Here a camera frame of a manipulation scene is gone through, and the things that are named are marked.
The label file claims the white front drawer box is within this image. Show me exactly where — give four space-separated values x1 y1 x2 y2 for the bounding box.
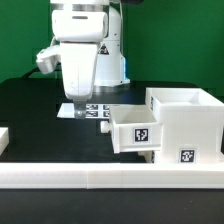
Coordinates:
138 151 154 163

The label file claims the black cable bundle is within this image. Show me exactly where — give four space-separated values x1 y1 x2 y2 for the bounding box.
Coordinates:
22 66 43 80

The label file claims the white drawer box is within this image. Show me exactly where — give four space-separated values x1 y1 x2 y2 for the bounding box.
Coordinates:
138 151 154 163
100 105 162 154

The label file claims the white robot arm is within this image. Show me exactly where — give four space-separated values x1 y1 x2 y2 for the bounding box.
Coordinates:
51 0 132 119

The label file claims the white marker base plate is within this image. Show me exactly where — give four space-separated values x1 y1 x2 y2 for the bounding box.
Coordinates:
57 103 110 119

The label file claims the white drawer cabinet frame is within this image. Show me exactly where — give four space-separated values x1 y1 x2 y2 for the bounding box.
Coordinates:
145 88 224 164

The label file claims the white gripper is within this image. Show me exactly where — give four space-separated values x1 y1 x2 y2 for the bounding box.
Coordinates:
52 10 108 119

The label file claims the white front fence wall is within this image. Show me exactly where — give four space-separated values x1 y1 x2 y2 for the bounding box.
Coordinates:
0 163 224 189

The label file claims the white left fence wall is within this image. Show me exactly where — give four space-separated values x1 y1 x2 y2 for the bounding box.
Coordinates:
0 127 9 155

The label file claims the white fence wall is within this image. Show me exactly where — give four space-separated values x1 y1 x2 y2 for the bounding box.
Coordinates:
0 163 224 189
0 127 9 155

